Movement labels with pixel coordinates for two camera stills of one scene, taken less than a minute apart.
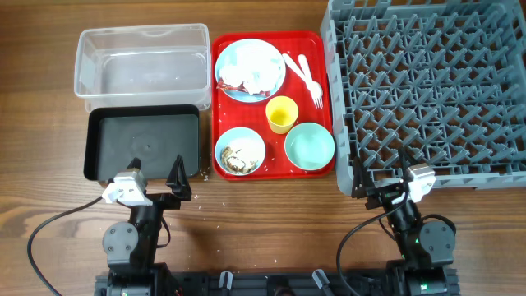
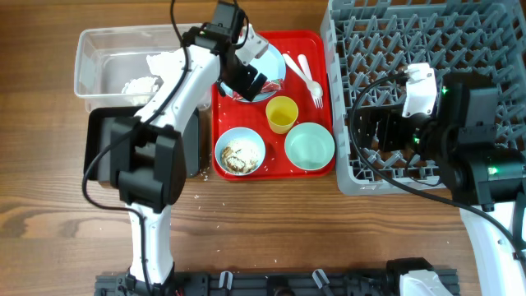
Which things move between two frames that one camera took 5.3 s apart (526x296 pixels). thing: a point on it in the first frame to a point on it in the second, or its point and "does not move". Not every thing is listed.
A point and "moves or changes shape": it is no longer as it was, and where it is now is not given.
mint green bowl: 309,146 does not move
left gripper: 179,188 to 241,85
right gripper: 362,187 to 376,117
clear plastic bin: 161,65 does not move
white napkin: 257,67 moves or changes shape
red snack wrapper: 221,85 moves or changes shape
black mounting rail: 280,284 does not move
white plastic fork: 315,88 does not move
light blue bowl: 240,151 does not move
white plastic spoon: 315,88 does not move
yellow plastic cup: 281,113 does not move
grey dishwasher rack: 440,83 does not move
